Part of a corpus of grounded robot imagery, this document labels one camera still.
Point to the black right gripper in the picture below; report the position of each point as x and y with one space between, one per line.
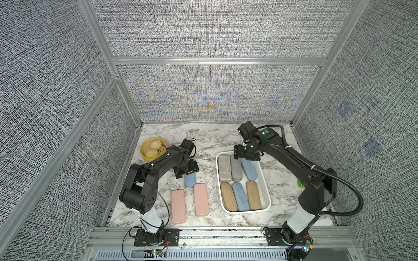
238 153

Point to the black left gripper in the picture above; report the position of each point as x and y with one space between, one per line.
194 167

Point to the light blue case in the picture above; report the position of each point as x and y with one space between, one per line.
249 170
190 180
241 197

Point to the grey-beige rectangular glasses case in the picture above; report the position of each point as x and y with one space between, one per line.
224 168

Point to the pink glasses case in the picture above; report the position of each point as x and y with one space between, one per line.
201 200
178 207

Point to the tan glasses case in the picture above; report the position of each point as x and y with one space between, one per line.
253 196
228 197

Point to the grey fabric glasses case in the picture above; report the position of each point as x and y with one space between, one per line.
236 169

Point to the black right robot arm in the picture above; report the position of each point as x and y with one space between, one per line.
319 184

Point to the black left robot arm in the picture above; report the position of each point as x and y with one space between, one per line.
140 189

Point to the white plastic storage tray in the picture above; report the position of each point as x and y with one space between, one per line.
261 182

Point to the white steamed bun back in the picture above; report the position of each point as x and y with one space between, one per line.
156 144

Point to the white steamed bun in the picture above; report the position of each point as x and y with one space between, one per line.
152 153
156 144

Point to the white steamed bun front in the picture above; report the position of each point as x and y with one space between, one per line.
152 153

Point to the yellow bamboo steamer basket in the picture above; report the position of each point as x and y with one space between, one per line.
146 146

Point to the green snack packet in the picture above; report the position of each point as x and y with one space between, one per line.
300 185

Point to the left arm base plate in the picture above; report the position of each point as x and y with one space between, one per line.
165 237

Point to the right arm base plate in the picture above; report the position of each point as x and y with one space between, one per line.
277 235

